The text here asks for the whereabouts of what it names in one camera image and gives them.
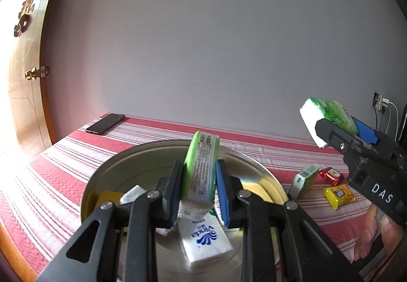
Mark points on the green white tissue pack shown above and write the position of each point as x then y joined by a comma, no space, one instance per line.
303,180
200,170

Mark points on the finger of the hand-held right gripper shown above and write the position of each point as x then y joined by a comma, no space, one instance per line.
337,137
365,131

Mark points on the large white blue tissue pack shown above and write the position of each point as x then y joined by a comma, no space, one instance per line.
206,247

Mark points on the yellow snack packet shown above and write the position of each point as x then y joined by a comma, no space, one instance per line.
338,196

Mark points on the white charger plug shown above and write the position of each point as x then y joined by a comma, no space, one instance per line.
386,103

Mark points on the wooden door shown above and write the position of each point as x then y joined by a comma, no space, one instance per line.
28,46

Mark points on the wall socket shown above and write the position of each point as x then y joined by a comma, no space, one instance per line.
380,100

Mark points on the black smartphone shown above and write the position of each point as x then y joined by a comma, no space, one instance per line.
105,124

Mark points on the green leaf print tissue pack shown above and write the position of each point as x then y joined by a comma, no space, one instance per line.
330,112

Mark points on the red white striped bed sheet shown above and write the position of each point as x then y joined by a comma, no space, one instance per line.
57,180

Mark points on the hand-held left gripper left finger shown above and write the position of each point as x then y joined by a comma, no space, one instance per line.
173,193

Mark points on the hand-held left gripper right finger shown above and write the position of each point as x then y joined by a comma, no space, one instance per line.
222,193

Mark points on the red candy wrapper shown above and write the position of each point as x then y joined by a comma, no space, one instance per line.
330,175

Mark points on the round metal tin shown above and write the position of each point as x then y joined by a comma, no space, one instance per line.
143,158

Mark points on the brass door knob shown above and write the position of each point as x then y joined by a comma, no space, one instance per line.
33,73

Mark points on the person's right hand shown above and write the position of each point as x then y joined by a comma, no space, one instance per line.
365,234

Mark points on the silver white tissue pack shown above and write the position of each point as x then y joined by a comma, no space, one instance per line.
132,194

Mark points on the wooden door ornament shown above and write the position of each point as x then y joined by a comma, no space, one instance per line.
25,11

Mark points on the black flat screen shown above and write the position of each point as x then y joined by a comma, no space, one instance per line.
403,123

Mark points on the yellow sponge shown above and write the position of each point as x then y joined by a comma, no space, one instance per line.
109,196

